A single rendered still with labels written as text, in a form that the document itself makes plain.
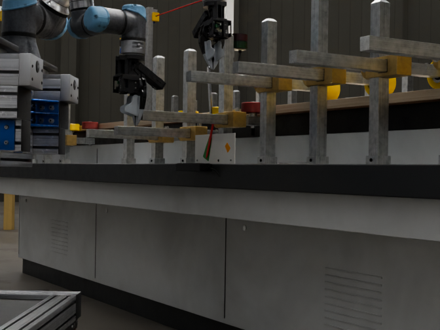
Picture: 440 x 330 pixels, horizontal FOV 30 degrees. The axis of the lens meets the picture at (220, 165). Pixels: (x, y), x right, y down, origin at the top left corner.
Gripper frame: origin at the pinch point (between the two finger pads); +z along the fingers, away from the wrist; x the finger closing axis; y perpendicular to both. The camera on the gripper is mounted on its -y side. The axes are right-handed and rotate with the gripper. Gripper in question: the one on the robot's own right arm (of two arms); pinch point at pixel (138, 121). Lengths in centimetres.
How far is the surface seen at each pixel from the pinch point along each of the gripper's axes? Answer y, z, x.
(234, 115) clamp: -31.6, -3.1, 5.0
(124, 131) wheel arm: -6.2, 2.3, -23.5
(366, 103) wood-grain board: -49, -5, 49
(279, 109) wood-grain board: -49.1, -6.1, 5.8
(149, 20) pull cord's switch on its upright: -142, -89, -284
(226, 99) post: -33.0, -8.8, -2.3
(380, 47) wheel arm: -7, -11, 101
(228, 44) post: -33.7, -27.1, -2.3
